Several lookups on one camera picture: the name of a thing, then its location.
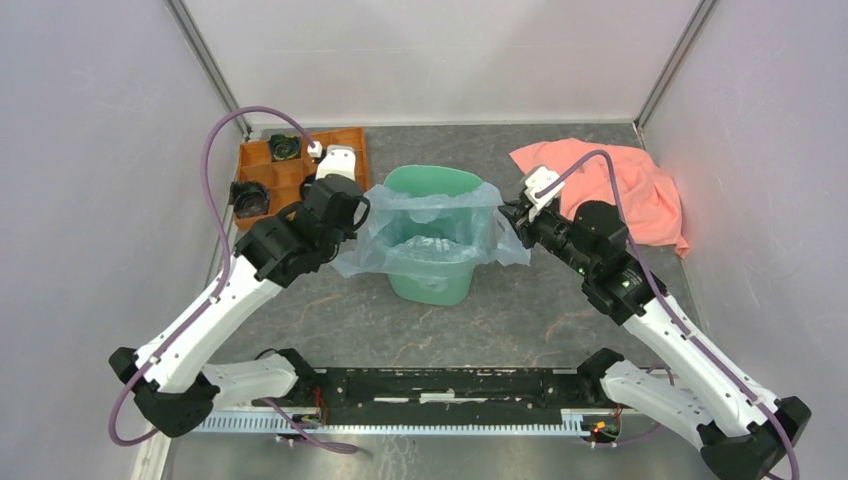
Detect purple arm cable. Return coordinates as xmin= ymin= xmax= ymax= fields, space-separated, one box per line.
xmin=107 ymin=105 xmax=319 ymax=448
xmin=533 ymin=149 xmax=802 ymax=480

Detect aluminium corner post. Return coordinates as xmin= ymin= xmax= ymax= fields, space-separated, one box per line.
xmin=164 ymin=0 xmax=241 ymax=112
xmin=633 ymin=0 xmax=719 ymax=136

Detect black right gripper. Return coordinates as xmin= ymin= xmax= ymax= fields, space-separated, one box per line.
xmin=499 ymin=197 xmax=595 ymax=278

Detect left aluminium corner post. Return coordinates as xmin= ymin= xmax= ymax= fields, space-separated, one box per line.
xmin=164 ymin=0 xmax=241 ymax=112

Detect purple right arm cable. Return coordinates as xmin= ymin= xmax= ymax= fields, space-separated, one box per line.
xmin=533 ymin=149 xmax=802 ymax=480

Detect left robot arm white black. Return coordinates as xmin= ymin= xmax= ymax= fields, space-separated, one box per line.
xmin=109 ymin=174 xmax=370 ymax=438

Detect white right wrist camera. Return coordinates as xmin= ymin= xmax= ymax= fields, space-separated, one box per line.
xmin=519 ymin=166 xmax=565 ymax=223

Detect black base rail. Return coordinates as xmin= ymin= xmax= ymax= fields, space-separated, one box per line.
xmin=307 ymin=367 xmax=615 ymax=433

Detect black coil with yellow-green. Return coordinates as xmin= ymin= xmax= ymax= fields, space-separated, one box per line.
xmin=268 ymin=134 xmax=302 ymax=162

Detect orange compartment tray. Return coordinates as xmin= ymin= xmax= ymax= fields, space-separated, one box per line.
xmin=234 ymin=127 xmax=372 ymax=231

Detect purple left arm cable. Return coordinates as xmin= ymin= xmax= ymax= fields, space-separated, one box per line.
xmin=107 ymin=105 xmax=319 ymax=448

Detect right aluminium corner post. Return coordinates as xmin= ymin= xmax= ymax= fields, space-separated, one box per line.
xmin=633 ymin=0 xmax=719 ymax=136

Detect light blue plastic trash bag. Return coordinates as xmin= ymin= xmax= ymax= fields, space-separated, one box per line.
xmin=331 ymin=182 xmax=531 ymax=278

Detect black coil at tray corner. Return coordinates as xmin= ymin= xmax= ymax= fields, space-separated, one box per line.
xmin=228 ymin=181 xmax=271 ymax=219

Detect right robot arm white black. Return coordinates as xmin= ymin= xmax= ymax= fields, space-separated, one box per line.
xmin=498 ymin=200 xmax=811 ymax=479

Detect green plastic trash bin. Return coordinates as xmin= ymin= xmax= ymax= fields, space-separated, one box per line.
xmin=383 ymin=165 xmax=483 ymax=306

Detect pink cloth towel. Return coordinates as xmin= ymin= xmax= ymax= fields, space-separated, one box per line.
xmin=510 ymin=138 xmax=690 ymax=258

